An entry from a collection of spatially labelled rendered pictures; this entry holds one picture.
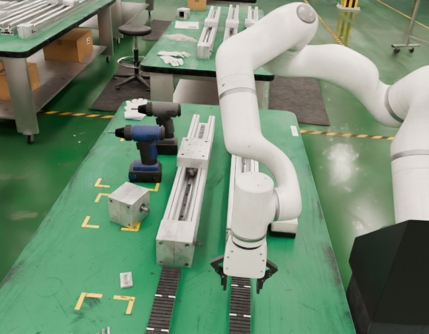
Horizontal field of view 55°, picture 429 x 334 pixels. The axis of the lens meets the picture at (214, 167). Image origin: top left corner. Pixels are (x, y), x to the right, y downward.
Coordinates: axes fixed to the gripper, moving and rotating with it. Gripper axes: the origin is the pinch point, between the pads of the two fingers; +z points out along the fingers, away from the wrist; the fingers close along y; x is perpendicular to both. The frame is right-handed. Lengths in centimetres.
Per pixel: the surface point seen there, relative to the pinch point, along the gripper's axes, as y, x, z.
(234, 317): -1.4, -8.4, 2.4
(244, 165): 0, 61, 0
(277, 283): 10.2, 7.4, 6.0
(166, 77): -55, 202, 17
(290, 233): 15.2, 27.3, 4.0
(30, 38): -166, 236, 6
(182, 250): -16.6, 10.2, -0.4
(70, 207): -57, 33, 6
